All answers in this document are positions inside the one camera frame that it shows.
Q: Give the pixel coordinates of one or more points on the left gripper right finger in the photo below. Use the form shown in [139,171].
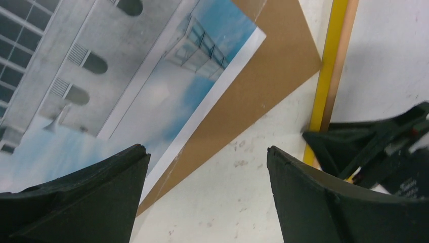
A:
[314,206]

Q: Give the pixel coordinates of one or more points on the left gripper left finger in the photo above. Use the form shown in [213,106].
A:
[96,204]

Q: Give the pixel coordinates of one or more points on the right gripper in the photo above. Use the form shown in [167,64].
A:
[402,167]

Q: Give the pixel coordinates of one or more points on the building and sky photo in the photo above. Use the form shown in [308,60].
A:
[84,80]

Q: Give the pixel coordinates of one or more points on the yellow picture frame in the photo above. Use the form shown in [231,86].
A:
[339,30]

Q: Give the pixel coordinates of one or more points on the brown backing board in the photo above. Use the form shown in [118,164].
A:
[287,58]

